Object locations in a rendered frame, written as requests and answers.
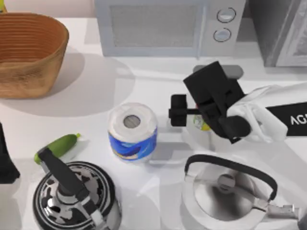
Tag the pale grey rounded box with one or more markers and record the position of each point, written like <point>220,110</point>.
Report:
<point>233,71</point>

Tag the grey cabinet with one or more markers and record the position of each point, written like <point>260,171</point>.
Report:
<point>271,36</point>

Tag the brown woven basket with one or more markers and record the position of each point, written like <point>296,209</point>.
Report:
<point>28,60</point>

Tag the pale microwave door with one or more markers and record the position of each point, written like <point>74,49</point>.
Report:
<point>153,26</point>

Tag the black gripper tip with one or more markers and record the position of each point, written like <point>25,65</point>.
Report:
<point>6,165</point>

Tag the round microwave knob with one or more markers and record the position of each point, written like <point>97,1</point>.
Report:
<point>226,14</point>
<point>222,35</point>

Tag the black and silver kettle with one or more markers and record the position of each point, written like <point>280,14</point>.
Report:
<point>72,198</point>

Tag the yellow and green object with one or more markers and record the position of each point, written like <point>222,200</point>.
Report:
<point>2,6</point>

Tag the green cucumber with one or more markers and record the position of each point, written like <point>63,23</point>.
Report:
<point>61,143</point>

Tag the blue wrapped paper roll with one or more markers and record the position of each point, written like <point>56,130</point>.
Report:
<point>132,134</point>

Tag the white and yellow bottle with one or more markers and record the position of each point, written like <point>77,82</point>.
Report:
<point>200,137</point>

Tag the pale microwave oven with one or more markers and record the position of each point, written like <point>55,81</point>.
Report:
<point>216,51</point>

